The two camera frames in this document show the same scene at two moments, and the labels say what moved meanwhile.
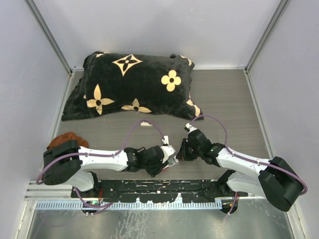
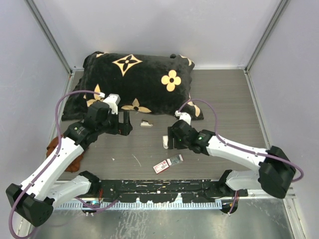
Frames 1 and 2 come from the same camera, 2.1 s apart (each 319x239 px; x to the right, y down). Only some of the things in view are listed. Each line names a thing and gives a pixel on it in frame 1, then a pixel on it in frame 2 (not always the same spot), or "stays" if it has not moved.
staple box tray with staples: (172, 161) stays
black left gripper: (162, 166) → (125, 123)
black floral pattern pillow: (110, 83) stays
